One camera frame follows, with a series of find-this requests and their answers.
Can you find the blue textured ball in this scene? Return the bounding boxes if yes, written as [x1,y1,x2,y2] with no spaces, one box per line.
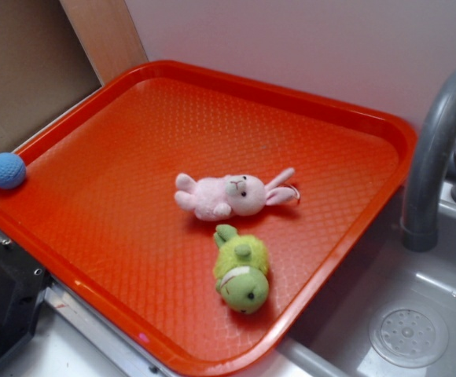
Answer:
[0,152,27,189]

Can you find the grey toy sink basin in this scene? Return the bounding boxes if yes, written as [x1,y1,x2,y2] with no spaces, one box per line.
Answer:
[278,183,456,376]

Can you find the grey toy faucet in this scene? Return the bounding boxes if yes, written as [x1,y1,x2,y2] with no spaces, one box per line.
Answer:
[401,71,456,251]

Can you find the brown cardboard panel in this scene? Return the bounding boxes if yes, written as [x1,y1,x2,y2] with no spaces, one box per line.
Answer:
[0,1,147,152]

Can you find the green plush frog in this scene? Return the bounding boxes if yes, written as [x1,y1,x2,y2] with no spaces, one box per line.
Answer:
[213,224,270,314]

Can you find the pink plush bunny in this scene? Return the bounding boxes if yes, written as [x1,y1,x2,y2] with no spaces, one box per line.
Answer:
[175,168,300,221]

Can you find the orange plastic tray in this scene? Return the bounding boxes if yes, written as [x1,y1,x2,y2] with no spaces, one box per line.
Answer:
[0,61,416,376]

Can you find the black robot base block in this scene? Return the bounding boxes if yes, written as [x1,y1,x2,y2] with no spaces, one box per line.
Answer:
[0,240,50,365]

